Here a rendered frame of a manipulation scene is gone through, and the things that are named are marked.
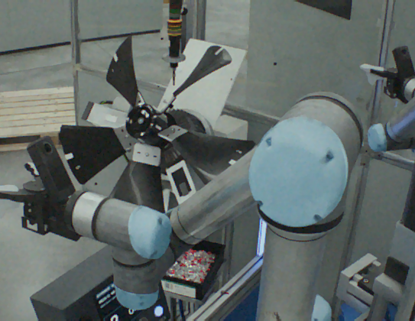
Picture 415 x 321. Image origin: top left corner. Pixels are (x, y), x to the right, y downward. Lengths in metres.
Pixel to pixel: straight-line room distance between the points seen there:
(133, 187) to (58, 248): 1.58
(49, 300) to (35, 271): 2.09
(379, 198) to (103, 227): 1.63
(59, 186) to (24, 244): 2.44
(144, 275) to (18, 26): 6.29
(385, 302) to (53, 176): 0.68
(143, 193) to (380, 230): 1.09
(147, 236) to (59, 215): 0.19
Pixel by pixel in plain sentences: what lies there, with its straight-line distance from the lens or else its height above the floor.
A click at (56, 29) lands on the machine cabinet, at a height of 0.24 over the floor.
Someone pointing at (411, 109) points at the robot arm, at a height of 1.47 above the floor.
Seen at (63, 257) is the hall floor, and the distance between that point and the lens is 3.22.
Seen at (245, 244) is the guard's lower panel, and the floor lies 0.28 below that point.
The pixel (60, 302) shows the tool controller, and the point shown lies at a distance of 1.04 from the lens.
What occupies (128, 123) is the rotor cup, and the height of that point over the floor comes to 1.21.
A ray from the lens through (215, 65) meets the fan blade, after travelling 1.76.
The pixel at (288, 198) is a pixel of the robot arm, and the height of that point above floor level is 1.61.
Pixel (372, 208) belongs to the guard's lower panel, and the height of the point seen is 0.73.
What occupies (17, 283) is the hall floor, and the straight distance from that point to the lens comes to 3.09.
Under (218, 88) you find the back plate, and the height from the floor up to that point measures 1.23.
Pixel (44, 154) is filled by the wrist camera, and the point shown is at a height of 1.53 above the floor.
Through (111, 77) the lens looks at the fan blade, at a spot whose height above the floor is 1.26.
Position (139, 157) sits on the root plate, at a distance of 1.80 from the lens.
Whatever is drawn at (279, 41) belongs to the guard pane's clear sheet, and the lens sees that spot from 2.31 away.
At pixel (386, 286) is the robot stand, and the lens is 1.12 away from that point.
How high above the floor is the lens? 1.94
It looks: 28 degrees down
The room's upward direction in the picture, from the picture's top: 2 degrees clockwise
